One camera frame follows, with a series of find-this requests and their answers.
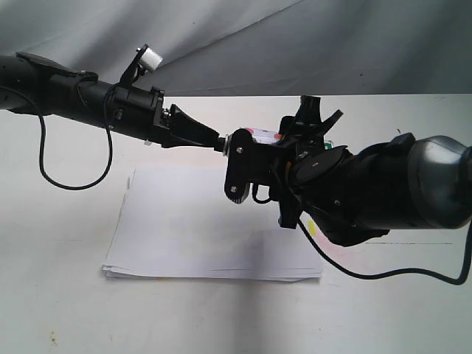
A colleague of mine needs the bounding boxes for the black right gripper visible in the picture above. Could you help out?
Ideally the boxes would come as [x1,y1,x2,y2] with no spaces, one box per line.
[224,95,352,229]

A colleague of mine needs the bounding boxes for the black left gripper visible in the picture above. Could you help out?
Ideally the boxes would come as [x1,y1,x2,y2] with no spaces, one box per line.
[110,86,218,148]

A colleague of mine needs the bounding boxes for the silver spray can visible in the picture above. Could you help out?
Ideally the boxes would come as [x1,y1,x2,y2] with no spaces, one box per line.
[213,127,283,154]

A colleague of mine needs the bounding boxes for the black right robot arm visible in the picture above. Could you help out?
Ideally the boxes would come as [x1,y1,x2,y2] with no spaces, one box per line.
[221,96,471,247]

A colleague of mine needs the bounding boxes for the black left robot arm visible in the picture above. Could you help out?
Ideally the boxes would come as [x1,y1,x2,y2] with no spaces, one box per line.
[1,52,224,151]

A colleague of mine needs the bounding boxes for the grey backdrop cloth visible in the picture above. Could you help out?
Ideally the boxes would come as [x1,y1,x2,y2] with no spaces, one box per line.
[1,1,471,96]

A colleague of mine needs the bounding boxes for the yellow sticky tab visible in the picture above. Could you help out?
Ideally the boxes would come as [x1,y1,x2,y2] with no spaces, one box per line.
[307,220,316,237]

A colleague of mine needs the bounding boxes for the white paper stack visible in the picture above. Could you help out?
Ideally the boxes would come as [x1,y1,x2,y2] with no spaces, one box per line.
[103,166,322,282]

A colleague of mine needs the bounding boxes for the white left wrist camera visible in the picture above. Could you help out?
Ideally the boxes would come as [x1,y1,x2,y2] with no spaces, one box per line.
[119,44,163,89]

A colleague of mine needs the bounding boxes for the black left camera cable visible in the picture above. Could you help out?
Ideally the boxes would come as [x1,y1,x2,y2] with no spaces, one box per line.
[0,69,128,192]

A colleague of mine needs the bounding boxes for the black camera cable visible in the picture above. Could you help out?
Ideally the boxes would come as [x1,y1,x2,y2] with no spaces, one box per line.
[0,69,128,192]
[252,182,472,285]

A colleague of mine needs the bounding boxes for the black right camera cable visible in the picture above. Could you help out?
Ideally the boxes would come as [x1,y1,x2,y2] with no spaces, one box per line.
[252,182,472,285]

